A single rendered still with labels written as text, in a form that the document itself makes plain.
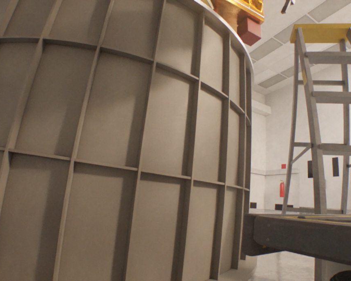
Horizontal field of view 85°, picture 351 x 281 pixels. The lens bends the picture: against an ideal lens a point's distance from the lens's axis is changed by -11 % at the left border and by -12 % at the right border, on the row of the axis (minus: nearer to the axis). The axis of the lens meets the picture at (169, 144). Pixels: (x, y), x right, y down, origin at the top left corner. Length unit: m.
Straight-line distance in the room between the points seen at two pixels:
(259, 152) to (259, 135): 0.75
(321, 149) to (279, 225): 0.89
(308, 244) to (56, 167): 0.62
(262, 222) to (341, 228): 0.08
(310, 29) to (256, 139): 8.22
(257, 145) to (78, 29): 9.20
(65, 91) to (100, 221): 0.41
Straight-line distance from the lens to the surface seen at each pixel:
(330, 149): 1.13
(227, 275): 1.02
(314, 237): 0.22
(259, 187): 9.59
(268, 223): 0.24
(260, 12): 2.07
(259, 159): 9.69
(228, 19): 1.99
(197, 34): 1.03
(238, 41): 1.25
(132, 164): 0.68
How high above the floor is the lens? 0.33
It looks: 13 degrees up
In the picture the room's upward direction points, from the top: 6 degrees clockwise
